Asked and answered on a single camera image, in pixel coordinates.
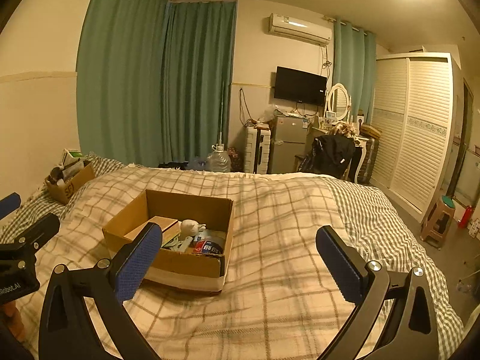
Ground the large water bottle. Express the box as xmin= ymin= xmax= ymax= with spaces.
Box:
xmin=206 ymin=143 xmax=231 ymax=173

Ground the white ceramic figurine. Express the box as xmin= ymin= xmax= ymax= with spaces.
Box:
xmin=180 ymin=219 xmax=207 ymax=239

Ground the wooden stool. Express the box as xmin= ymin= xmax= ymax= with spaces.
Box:
xmin=420 ymin=195 xmax=456 ymax=250

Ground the checked grey bed sheet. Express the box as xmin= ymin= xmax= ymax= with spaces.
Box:
xmin=0 ymin=154 xmax=466 ymax=360

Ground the white suitcase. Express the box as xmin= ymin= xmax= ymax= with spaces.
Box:
xmin=244 ymin=124 xmax=271 ymax=175

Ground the white louvered wardrobe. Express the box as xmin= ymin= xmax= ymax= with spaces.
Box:
xmin=371 ymin=52 xmax=462 ymax=222

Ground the plaid beige blanket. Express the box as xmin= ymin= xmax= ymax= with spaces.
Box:
xmin=14 ymin=164 xmax=395 ymax=360

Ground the small cardboard box with items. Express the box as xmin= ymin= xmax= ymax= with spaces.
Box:
xmin=45 ymin=149 xmax=95 ymax=205

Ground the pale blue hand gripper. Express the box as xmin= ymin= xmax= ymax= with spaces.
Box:
xmin=162 ymin=235 xmax=197 ymax=253

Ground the white oval mirror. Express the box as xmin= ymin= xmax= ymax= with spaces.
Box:
xmin=325 ymin=83 xmax=352 ymax=122

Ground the green curtain left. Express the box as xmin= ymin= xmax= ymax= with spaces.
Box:
xmin=76 ymin=0 xmax=238 ymax=167

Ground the white air conditioner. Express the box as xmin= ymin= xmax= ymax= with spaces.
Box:
xmin=268 ymin=13 xmax=333 ymax=46

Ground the grey mini fridge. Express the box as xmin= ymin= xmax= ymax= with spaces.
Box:
xmin=268 ymin=115 xmax=308 ymax=174

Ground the black jacket on chair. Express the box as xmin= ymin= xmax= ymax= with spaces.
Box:
xmin=298 ymin=135 xmax=356 ymax=179

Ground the green curtain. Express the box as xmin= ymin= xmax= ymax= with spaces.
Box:
xmin=76 ymin=0 xmax=238 ymax=167
xmin=332 ymin=19 xmax=377 ymax=122

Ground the green curtain right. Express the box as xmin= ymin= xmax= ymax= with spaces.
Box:
xmin=332 ymin=19 xmax=377 ymax=122

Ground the open cardboard box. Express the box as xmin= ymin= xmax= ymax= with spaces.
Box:
xmin=103 ymin=189 xmax=233 ymax=293

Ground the operator left hand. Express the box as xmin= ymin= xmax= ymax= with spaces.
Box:
xmin=1 ymin=301 xmax=25 ymax=342

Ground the black wall television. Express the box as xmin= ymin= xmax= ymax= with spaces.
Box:
xmin=274 ymin=67 xmax=327 ymax=107

